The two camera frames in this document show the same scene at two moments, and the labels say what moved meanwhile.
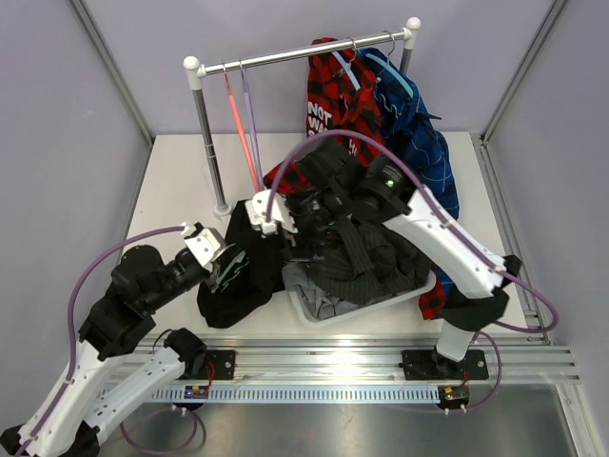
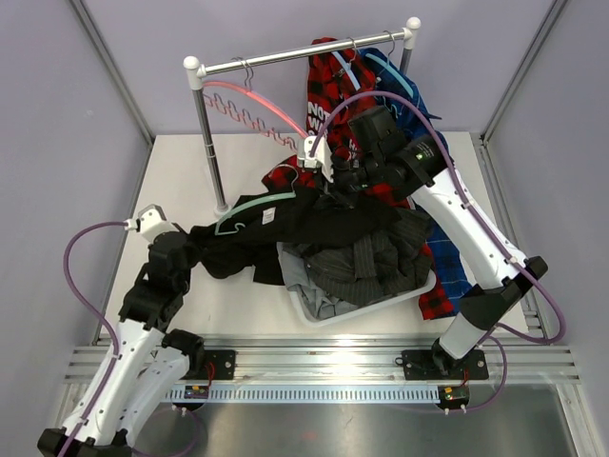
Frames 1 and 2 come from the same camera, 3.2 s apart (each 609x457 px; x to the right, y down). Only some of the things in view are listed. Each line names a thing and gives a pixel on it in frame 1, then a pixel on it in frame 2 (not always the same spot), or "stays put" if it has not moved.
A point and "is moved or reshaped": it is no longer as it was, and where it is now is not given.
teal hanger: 391,67 stays put
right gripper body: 319,212 → 351,177
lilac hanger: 250,128 → 246,67
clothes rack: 197,72 stays put
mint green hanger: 237,260 → 240,227
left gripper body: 212,276 → 196,254
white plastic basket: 363,310 stays put
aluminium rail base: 371,368 stays put
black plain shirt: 251,272 is moved or reshaped
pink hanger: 237,120 → 262,100
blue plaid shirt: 411,127 stays put
